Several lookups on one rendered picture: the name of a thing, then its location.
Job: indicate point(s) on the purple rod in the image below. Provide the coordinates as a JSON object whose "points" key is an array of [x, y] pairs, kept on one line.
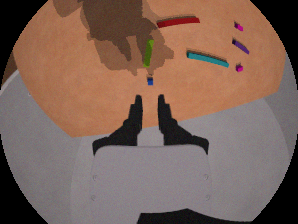
{"points": [[240, 46]]}

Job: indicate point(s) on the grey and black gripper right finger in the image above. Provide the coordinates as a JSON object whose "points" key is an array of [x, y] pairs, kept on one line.
{"points": [[172, 132]]}

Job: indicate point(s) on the turquoise rod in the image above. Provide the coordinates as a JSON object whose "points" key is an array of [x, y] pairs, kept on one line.
{"points": [[207, 59]]}

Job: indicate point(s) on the lime green rod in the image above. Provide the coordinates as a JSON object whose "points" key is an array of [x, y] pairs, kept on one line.
{"points": [[148, 52]]}

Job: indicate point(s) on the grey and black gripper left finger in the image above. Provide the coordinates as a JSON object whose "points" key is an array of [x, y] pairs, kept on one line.
{"points": [[124, 136]]}

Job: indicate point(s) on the dark red rod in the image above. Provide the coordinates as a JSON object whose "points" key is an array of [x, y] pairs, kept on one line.
{"points": [[177, 21]]}

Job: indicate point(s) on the small magenta block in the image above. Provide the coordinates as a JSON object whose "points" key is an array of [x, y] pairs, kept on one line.
{"points": [[239, 27], [239, 68]]}

